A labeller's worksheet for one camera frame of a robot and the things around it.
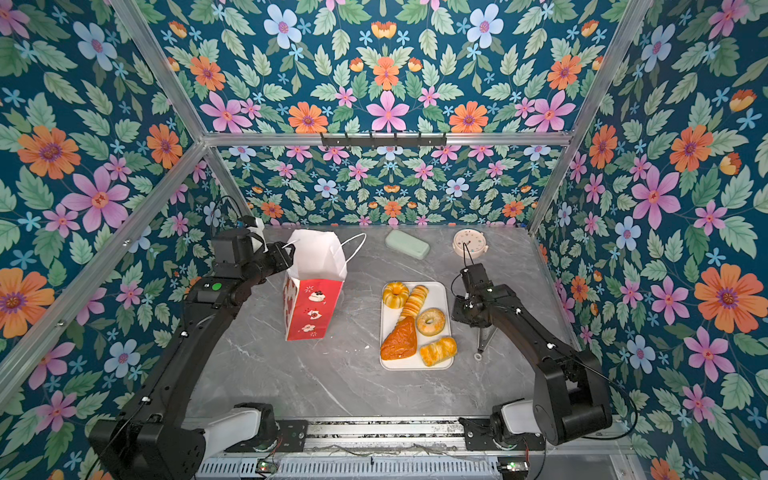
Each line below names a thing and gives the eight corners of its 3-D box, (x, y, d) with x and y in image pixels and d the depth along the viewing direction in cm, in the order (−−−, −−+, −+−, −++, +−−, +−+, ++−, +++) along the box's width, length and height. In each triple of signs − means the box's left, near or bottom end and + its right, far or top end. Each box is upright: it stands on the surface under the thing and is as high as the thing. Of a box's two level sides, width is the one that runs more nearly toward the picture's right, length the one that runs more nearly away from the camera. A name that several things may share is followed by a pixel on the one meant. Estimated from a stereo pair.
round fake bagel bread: (416, 336, 92) (416, 333, 90) (416, 311, 97) (416, 307, 95) (445, 336, 92) (446, 333, 90) (443, 311, 97) (444, 307, 95)
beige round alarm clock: (454, 258, 113) (455, 253, 110) (450, 234, 121) (451, 228, 118) (487, 258, 113) (489, 252, 110) (482, 234, 121) (483, 228, 118)
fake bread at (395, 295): (382, 308, 98) (381, 301, 95) (383, 289, 103) (383, 281, 100) (408, 308, 98) (408, 301, 95) (408, 289, 103) (408, 281, 100)
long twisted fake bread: (401, 318, 96) (400, 314, 94) (414, 286, 104) (414, 282, 102) (416, 323, 95) (416, 319, 93) (428, 291, 102) (428, 287, 100)
